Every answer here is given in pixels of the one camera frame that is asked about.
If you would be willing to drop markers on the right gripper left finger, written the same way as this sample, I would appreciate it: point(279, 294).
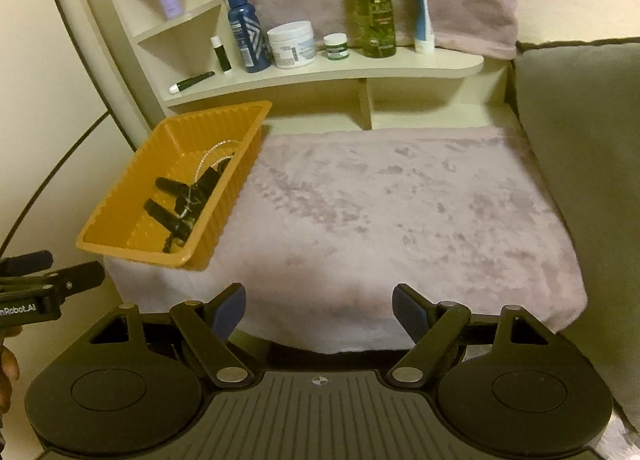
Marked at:
point(206, 328)

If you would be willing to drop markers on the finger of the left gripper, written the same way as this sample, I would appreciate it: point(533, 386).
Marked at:
point(76, 279)
point(25, 264)

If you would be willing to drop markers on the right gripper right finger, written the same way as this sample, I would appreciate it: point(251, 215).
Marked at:
point(435, 330)

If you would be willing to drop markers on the black watch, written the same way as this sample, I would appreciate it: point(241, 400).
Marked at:
point(178, 229)

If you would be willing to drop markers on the yellow plastic tray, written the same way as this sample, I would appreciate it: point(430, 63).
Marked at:
point(170, 206)

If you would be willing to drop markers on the person's left hand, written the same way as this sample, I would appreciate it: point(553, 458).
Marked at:
point(10, 373)

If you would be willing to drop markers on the black white pen tube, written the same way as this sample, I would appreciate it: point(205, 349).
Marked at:
point(189, 82)

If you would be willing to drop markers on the grey cushion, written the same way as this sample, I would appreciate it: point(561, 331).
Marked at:
point(578, 103)

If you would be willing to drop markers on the black white lip balm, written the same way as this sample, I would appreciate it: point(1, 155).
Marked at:
point(221, 54)

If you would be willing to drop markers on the blue spray bottle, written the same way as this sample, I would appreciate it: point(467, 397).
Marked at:
point(248, 35)

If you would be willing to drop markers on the blue white tube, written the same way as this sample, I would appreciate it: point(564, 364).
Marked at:
point(424, 36)

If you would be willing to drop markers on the white cream jar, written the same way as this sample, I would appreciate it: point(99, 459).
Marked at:
point(292, 44)

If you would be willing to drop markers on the small green-label jar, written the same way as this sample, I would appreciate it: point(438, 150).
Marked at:
point(336, 46)

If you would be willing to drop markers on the cream corner shelf unit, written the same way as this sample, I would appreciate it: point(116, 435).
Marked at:
point(134, 54)

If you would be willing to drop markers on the green oil spray bottle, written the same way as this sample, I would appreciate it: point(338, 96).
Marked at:
point(376, 27)

